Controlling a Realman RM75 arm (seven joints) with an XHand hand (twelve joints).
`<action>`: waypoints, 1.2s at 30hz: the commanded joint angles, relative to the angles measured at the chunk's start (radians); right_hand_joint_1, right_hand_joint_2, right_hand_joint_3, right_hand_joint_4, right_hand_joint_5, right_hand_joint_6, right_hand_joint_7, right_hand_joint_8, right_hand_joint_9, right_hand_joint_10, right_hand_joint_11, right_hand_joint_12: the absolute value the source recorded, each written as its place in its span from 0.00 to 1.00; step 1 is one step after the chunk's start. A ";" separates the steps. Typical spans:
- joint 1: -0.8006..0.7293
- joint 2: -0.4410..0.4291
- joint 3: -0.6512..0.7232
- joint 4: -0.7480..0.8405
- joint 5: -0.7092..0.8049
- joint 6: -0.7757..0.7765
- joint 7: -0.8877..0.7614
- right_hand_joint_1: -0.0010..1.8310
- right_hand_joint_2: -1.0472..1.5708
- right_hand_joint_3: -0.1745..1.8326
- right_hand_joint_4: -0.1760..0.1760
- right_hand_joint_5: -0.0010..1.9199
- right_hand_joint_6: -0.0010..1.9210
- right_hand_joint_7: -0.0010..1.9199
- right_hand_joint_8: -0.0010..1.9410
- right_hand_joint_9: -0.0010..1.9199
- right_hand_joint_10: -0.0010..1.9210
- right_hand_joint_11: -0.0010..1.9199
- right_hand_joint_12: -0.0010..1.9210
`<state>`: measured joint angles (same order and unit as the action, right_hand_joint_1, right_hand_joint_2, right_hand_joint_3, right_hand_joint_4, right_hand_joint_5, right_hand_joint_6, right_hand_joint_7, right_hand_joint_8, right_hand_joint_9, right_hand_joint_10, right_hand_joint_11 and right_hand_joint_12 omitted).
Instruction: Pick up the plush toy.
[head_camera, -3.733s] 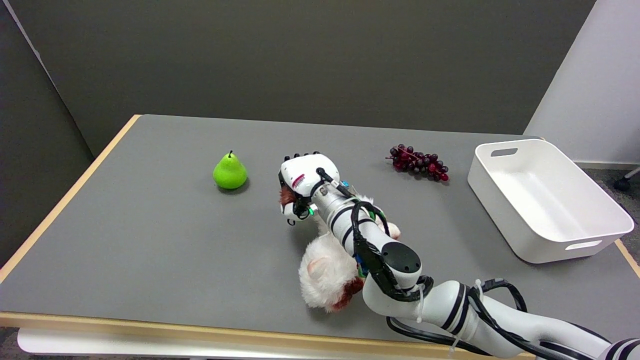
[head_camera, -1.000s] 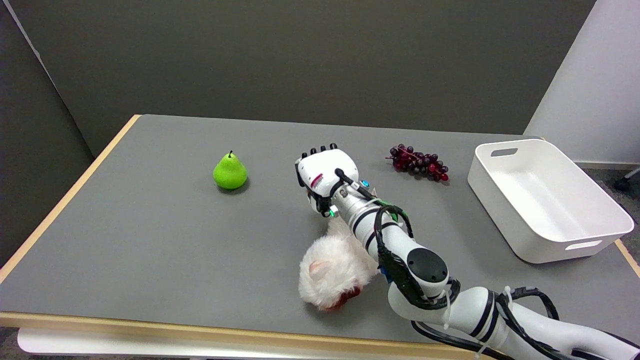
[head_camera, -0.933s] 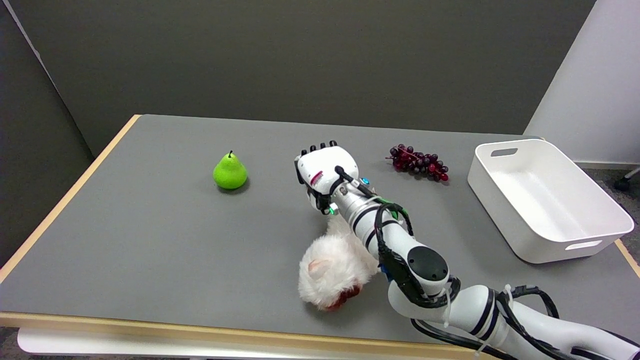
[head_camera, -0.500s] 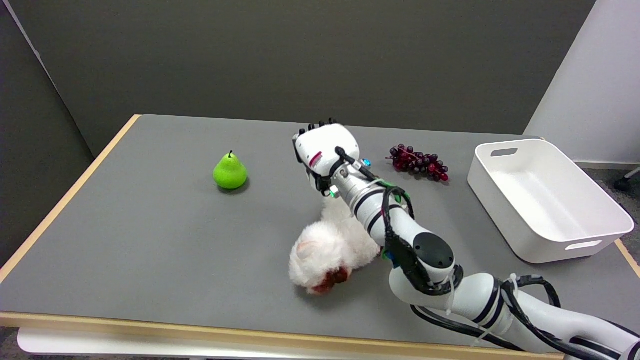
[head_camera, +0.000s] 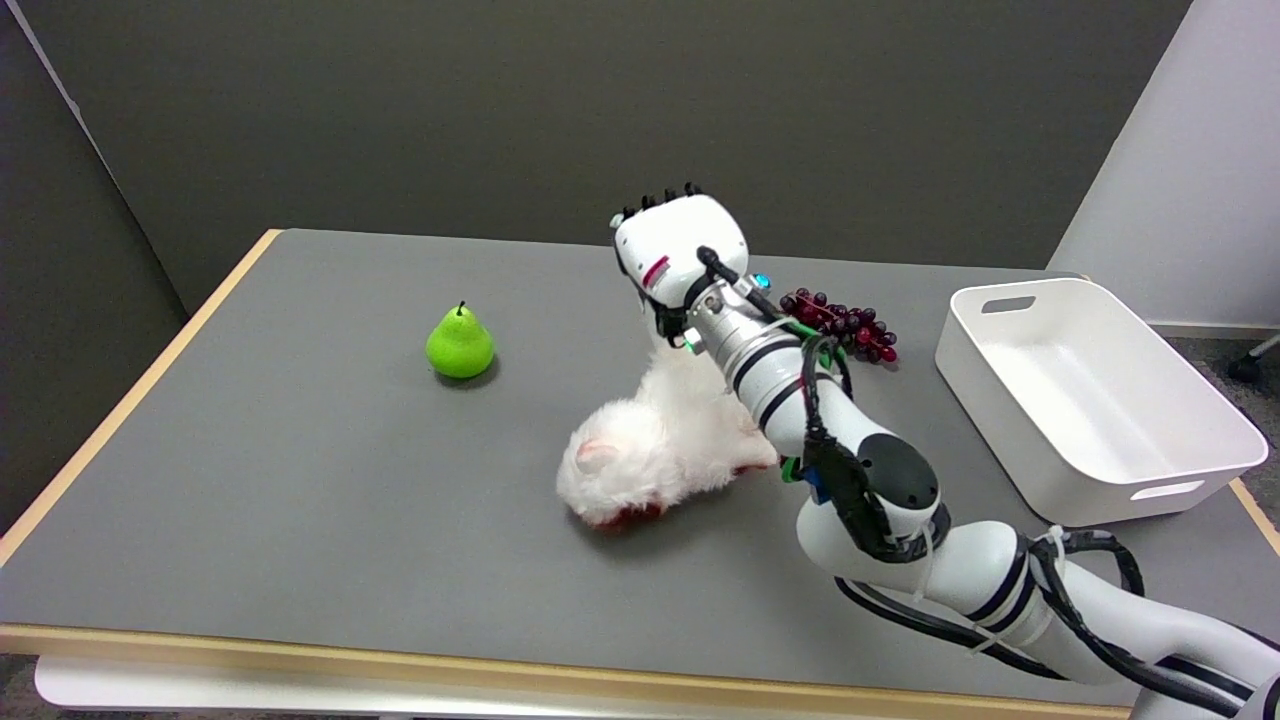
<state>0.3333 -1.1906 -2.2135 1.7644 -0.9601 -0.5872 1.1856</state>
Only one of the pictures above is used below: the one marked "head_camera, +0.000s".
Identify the white table frame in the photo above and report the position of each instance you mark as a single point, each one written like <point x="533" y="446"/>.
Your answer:
<point x="200" y="690"/>

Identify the black chair caster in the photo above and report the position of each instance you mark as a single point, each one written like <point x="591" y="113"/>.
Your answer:
<point x="1245" y="369"/>

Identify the white plastic bin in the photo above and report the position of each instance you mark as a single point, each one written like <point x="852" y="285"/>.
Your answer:
<point x="1100" y="400"/>

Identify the white brown plush toy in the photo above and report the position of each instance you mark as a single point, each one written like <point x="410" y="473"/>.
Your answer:
<point x="660" y="450"/>

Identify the dark red grape bunch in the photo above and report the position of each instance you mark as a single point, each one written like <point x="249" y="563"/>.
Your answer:
<point x="860" y="325"/>

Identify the green pear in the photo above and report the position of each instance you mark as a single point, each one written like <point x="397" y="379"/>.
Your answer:
<point x="459" y="345"/>

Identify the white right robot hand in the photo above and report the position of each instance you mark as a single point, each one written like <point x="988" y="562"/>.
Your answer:
<point x="680" y="245"/>

